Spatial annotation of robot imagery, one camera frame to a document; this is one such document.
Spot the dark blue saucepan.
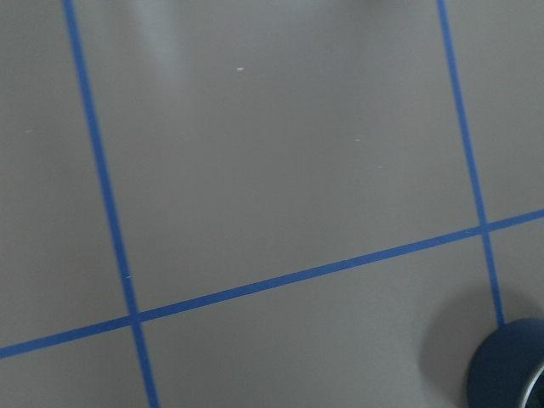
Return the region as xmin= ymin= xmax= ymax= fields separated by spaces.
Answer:
xmin=466 ymin=318 xmax=543 ymax=408

